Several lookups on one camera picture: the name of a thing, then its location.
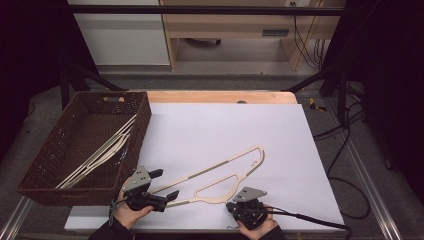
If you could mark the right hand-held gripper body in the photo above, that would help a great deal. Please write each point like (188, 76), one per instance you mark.
(248, 194)

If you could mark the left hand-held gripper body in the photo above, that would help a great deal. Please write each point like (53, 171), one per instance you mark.
(138, 178)

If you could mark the cream wooden hanger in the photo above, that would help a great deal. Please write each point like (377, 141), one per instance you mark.
(213, 200)
(121, 136)

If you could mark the brown woven plastic basket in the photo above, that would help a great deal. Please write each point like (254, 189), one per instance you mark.
(83, 133)

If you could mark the person's left hand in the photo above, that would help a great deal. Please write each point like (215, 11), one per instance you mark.
(126, 216)

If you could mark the person's right hand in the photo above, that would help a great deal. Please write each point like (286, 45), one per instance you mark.
(263, 231)

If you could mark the white paper sheet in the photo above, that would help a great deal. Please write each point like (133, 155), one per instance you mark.
(213, 133)

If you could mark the yellow and black tape piece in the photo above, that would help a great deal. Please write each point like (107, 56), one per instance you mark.
(313, 105)

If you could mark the black metal stand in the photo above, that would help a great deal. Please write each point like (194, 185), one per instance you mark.
(65, 86)
(341, 90)

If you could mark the black object under desk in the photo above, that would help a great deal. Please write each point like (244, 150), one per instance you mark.
(203, 42)

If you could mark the white cabinet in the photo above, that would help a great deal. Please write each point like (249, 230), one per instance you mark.
(123, 36)

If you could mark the light wooden desk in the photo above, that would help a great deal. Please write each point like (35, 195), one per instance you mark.
(226, 25)

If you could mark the black curtain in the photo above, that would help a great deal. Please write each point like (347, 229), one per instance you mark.
(390, 83)
(30, 50)

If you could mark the aluminium rail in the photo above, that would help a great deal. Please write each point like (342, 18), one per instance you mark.
(380, 206)
(15, 218)

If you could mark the black horizontal frame bar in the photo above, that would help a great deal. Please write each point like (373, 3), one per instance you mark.
(200, 10)

